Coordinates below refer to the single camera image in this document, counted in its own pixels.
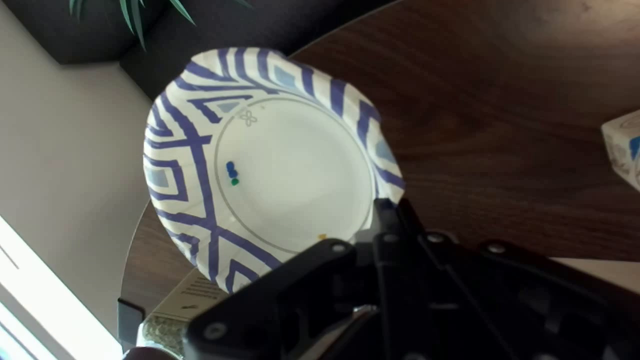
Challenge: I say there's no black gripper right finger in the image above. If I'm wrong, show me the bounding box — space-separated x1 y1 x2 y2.
392 197 640 360

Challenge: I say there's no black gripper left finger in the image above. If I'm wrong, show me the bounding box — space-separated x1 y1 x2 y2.
182 197 415 360

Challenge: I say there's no white plate with blue pattern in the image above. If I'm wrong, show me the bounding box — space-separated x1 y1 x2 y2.
139 46 407 296

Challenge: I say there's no green spiky plant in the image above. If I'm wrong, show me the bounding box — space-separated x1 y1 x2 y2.
65 0 201 52

